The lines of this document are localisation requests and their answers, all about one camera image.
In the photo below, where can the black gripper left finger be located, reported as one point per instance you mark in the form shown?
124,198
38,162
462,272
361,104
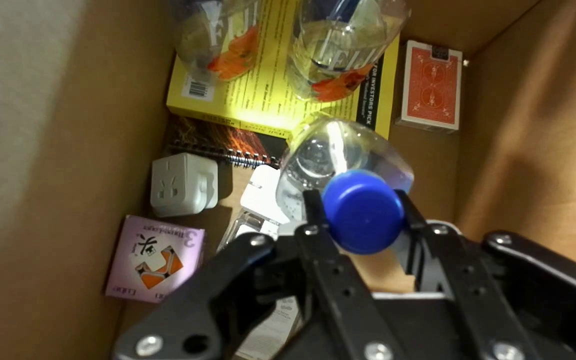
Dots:
329,287

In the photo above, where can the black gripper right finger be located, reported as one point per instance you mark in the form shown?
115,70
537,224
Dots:
500,287

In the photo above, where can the dark spiral notebook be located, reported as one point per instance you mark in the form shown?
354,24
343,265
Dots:
221,143

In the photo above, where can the white charger plug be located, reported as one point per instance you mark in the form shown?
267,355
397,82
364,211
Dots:
258,201

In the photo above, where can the yellow book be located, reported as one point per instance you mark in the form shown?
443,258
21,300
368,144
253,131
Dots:
260,101

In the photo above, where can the white cardboard box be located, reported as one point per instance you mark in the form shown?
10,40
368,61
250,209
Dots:
49,201

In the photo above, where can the red playing card deck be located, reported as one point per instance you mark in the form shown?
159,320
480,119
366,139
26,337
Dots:
432,82

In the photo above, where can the white power adapter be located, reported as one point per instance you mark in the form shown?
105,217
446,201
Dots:
182,184

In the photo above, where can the pink card box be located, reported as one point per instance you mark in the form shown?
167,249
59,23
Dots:
155,261

